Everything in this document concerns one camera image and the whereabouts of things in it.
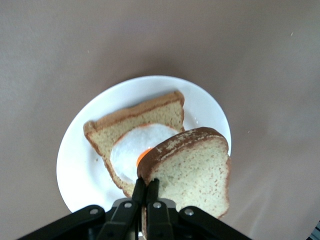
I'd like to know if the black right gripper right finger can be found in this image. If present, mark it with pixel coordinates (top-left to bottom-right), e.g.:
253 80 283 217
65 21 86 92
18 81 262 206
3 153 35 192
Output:
146 178 175 240

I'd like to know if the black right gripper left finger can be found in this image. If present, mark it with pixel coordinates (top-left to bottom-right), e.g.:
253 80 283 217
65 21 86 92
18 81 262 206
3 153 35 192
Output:
96 177 146 240

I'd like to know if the plain bread slice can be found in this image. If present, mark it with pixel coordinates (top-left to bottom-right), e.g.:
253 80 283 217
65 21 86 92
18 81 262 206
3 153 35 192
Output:
136 126 232 240

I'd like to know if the fried egg toy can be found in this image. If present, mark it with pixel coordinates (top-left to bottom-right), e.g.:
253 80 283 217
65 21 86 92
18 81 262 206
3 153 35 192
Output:
109 123 180 185

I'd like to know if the white round plate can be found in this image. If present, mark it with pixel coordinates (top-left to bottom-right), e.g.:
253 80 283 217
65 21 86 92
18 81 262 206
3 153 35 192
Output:
56 75 232 213

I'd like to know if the toast with fried egg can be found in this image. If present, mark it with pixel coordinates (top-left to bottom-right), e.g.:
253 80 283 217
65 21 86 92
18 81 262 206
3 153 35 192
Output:
83 90 186 198

